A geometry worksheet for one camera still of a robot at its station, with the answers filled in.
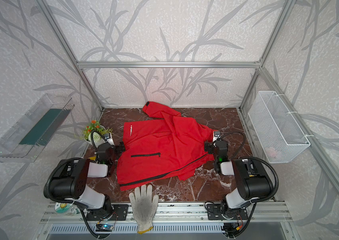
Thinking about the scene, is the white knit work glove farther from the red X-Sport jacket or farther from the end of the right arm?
the end of the right arm

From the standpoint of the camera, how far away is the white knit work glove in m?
0.71

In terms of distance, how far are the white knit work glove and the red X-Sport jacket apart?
36mm

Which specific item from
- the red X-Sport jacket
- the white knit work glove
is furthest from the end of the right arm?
the white knit work glove

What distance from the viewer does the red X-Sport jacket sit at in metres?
0.85
